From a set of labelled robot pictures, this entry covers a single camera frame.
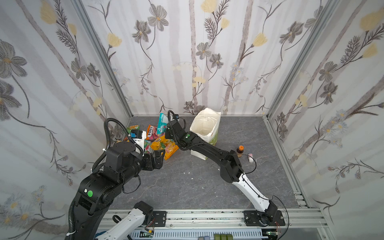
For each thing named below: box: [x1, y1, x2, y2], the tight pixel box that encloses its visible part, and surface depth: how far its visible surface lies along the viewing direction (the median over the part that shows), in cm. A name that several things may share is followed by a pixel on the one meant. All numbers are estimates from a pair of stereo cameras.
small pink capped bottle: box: [247, 152, 254, 163], surface depth 97 cm
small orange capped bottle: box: [236, 145, 245, 158], surface depth 94 cm
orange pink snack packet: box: [145, 124, 159, 142], surface depth 106 cm
